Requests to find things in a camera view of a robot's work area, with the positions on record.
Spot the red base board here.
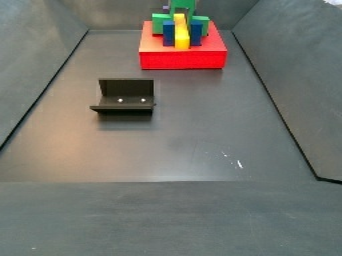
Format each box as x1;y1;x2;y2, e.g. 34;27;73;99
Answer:
139;21;229;70

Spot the blue right rear post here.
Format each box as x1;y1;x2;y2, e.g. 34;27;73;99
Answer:
190;20;202;46

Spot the green zigzag block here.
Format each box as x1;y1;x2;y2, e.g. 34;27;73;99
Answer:
151;0;210;36

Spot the blue post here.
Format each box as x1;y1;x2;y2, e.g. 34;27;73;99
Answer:
190;20;202;46
163;20;175;46

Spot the yellow long bar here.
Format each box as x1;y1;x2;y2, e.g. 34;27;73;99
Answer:
174;13;190;50

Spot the black fixture bracket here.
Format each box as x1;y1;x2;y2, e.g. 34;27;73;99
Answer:
90;78;155;114

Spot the blue left rear post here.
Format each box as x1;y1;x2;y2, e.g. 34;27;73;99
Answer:
163;20;175;46

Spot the purple left front post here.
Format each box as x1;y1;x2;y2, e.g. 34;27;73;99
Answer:
162;5;170;13

